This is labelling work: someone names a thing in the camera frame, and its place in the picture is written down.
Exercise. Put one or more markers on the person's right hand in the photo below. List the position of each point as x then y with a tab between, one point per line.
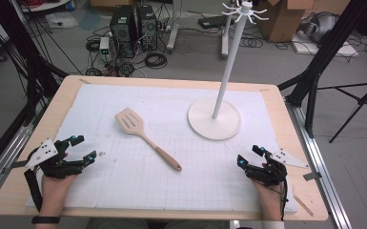
271	197

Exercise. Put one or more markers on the metal table clamp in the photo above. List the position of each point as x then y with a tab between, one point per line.
14	166
312	176

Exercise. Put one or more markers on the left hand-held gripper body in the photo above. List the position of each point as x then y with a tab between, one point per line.
41	154

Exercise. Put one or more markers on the black wristband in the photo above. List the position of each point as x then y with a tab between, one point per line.
46	219

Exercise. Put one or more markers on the aluminium rail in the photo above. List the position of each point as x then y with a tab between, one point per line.
0	165
324	165

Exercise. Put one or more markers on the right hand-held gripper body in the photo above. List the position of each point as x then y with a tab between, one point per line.
268	175

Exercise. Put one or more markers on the small white electronic box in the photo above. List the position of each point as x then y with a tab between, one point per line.
104	45

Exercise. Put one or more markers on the person's left hand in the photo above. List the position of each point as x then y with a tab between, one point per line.
54	191

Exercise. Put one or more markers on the black metal frame post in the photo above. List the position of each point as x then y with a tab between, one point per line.
330	44
22	57

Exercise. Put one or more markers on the white hook rack stand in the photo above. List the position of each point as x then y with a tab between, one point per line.
214	125

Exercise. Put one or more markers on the black flat device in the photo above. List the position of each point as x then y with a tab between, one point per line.
213	21

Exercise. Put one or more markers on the large cardboard box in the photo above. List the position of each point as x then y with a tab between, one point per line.
282	22

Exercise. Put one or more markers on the white stand leg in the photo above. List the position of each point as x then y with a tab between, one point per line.
225	44
173	31

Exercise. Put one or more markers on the beige slotted spatula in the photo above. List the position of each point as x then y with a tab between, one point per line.
168	158

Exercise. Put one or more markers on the round white table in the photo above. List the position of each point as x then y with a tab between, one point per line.
44	6

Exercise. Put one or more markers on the white foam board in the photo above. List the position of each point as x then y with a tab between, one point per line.
346	51

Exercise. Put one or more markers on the thin wooden stick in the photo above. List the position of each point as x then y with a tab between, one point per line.
303	205

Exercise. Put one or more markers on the grey rounded device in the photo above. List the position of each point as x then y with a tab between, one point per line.
319	27

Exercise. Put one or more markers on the white gridded mat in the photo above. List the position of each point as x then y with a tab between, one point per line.
139	191

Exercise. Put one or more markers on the black computer tower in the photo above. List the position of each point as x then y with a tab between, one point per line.
146	27
123	30

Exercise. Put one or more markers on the black tripod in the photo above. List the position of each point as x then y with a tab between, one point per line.
360	101

